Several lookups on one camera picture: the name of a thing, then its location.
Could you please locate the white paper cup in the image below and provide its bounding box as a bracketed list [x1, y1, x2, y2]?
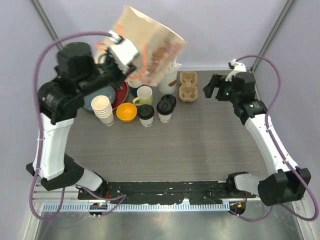
[139, 117, 154, 128]
[158, 113, 172, 123]

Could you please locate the dark green mug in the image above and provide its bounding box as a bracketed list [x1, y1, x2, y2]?
[128, 82, 142, 98]

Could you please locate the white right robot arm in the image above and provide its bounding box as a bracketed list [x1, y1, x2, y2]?
[203, 72, 311, 206]

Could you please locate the orange bowl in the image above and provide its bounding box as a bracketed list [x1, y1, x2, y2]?
[116, 102, 137, 123]

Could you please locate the slotted cable duct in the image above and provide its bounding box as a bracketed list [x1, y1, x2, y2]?
[42, 202, 231, 212]

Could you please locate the black cup lid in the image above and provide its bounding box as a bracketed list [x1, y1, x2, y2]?
[156, 100, 174, 116]
[137, 104, 155, 120]

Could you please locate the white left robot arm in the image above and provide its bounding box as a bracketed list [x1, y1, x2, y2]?
[26, 39, 139, 200]

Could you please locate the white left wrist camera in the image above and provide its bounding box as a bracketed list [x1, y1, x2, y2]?
[108, 30, 140, 74]

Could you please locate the white straw holder cup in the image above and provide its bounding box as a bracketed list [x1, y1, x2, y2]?
[158, 68, 178, 94]

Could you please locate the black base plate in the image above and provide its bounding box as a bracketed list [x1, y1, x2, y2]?
[94, 181, 256, 205]

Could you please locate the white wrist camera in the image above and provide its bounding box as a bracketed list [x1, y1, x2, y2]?
[108, 30, 140, 74]
[225, 59, 247, 82]

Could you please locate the red round tray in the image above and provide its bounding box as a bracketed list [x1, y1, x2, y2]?
[111, 81, 129, 110]

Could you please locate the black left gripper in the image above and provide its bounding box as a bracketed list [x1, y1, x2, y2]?
[78, 46, 139, 98]

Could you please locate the pale green mug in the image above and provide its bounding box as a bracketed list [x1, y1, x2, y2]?
[132, 86, 153, 106]

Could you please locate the blue-grey plate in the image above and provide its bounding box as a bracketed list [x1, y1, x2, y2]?
[83, 86, 116, 112]

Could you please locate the stack of black lids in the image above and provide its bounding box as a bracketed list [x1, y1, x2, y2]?
[161, 94, 177, 108]

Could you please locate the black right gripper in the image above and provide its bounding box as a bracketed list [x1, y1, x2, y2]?
[204, 73, 241, 105]

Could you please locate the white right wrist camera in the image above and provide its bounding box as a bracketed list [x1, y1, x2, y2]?
[225, 59, 247, 82]

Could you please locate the brown paper bag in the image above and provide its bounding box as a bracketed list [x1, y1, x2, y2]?
[94, 6, 187, 87]

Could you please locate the cardboard cup carrier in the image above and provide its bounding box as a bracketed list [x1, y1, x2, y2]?
[178, 71, 199, 103]

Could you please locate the stack of white paper cups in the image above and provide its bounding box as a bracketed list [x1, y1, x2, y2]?
[91, 95, 114, 127]

